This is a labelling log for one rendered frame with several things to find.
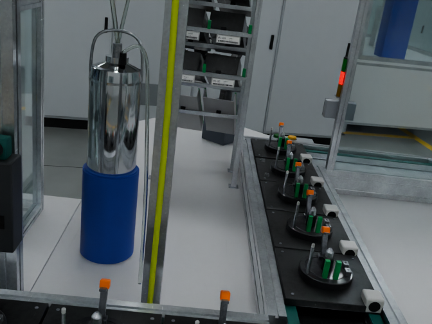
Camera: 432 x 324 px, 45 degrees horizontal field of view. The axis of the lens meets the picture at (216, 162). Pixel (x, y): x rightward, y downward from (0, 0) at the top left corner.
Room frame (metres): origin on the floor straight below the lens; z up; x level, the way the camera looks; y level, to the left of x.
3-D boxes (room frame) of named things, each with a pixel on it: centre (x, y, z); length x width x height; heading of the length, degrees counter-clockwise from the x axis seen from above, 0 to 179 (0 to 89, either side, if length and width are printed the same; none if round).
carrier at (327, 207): (1.68, -0.30, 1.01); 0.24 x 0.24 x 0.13; 3
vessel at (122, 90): (1.35, 0.29, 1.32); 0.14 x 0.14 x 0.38
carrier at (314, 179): (1.92, -0.28, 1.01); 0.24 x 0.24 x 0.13; 3
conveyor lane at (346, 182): (2.17, -0.57, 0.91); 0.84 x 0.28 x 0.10; 93
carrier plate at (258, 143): (2.18, -0.27, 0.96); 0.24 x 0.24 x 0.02; 3
